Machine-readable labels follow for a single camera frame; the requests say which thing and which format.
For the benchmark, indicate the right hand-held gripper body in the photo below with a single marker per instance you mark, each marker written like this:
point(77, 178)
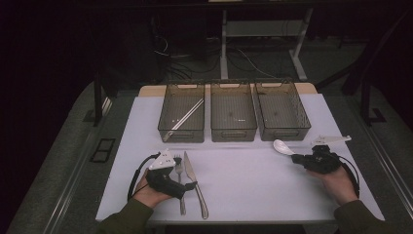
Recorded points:
point(321, 162)

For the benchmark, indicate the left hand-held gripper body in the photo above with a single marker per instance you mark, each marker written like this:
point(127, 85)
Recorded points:
point(160, 182)

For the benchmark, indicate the silver metal table knife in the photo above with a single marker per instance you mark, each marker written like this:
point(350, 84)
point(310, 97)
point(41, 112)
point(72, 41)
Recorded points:
point(189, 166)

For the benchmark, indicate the white plastic spoon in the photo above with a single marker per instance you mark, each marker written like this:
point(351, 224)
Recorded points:
point(281, 146)

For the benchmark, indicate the silver metal fork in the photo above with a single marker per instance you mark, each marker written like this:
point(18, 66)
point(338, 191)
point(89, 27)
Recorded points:
point(182, 204)

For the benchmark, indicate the white chopstick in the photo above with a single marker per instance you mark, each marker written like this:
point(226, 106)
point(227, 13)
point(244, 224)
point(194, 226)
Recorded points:
point(190, 112)
point(181, 123)

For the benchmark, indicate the brown transparent plastic bin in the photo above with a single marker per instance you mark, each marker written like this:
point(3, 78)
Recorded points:
point(232, 112)
point(281, 110)
point(180, 110)

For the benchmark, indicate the person's left hand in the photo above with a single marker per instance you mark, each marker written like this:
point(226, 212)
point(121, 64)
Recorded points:
point(147, 195)

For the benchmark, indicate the black metal stand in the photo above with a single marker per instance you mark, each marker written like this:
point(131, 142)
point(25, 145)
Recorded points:
point(366, 104)

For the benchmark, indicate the metal floor rail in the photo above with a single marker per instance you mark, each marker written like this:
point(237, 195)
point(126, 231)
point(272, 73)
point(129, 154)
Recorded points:
point(386, 165)
point(69, 191)

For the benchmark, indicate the white metal table frame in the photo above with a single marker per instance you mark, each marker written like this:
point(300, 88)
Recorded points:
point(224, 48)

